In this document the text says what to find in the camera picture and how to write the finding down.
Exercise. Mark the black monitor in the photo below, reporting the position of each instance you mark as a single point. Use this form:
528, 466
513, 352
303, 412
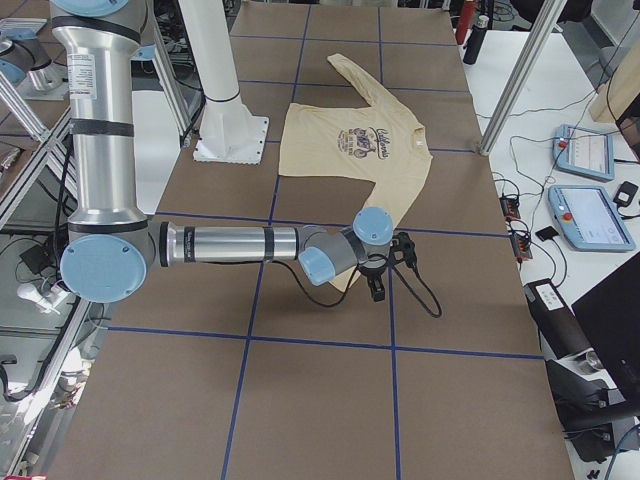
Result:
608, 314

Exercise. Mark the black water bottle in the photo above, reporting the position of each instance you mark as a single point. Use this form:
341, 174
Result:
475, 40

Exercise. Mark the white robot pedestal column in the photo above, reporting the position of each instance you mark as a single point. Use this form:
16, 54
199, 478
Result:
228, 132

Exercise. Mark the cream long-sleeve printed shirt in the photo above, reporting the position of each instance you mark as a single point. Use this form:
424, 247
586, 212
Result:
383, 144

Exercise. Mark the aluminium frame post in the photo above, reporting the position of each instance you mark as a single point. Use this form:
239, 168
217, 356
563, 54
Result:
536, 40

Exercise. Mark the blue teach pendant near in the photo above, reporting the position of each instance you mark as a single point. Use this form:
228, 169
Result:
588, 219

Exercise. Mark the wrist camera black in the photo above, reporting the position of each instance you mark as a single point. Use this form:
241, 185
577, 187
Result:
402, 250

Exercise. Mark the blue teach pendant far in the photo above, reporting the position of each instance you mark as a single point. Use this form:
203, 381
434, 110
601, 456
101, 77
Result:
584, 152

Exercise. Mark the blue teach pendant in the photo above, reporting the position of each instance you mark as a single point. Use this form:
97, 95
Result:
584, 152
588, 219

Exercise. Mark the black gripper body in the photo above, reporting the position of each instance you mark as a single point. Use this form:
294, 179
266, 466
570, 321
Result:
372, 273

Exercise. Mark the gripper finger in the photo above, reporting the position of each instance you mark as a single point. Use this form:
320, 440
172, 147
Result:
379, 290
373, 286

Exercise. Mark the black label box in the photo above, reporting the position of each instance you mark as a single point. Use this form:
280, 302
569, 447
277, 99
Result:
555, 319

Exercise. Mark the red cylinder bottle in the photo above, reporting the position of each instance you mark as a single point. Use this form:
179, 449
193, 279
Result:
466, 16

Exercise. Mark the small black phone device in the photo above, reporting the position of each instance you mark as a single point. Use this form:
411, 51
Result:
547, 233

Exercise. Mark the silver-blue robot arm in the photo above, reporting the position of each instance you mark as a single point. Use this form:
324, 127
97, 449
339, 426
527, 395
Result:
112, 244

